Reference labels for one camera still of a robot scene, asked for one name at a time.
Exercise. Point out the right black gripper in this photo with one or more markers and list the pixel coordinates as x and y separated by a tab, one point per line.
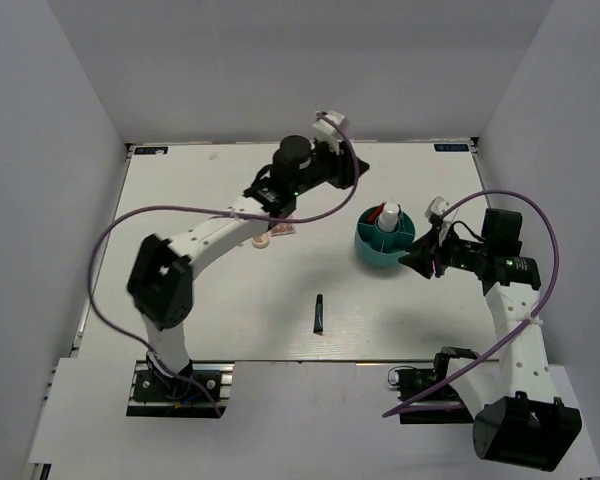
421	259

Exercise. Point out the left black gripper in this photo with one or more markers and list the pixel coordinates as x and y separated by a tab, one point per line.
342	161

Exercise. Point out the teal round organizer cup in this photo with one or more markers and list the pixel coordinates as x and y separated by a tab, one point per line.
376	248

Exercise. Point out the white cap toner bottle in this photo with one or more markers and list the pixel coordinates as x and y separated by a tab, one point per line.
388	219

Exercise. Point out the black mascara tube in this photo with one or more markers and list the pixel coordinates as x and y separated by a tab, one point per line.
318	326

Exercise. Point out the red lip gloss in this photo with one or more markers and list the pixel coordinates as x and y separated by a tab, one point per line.
376	213

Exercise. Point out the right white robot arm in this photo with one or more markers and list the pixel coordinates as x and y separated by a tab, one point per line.
518	415

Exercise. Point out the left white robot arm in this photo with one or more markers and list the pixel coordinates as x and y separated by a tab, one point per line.
162	278

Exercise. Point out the square eyeshadow palette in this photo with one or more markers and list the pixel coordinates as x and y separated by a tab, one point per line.
282	229

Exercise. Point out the right table corner label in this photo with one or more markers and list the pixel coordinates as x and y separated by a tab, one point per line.
451	147

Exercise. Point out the table corner label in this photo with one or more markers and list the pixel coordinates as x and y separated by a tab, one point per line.
151	150
451	147

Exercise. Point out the round beige powder compact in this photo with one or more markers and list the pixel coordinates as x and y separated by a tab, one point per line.
261	241

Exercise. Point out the left table corner label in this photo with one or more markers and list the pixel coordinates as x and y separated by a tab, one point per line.
151	150

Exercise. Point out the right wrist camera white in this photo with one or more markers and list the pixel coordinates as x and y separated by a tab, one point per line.
440	212

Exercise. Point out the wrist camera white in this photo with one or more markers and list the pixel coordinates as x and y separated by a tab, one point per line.
440	212
325	128

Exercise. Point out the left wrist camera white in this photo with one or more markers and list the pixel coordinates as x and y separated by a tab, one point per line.
325	128

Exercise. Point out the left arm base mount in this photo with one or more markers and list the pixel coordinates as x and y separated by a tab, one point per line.
154	396

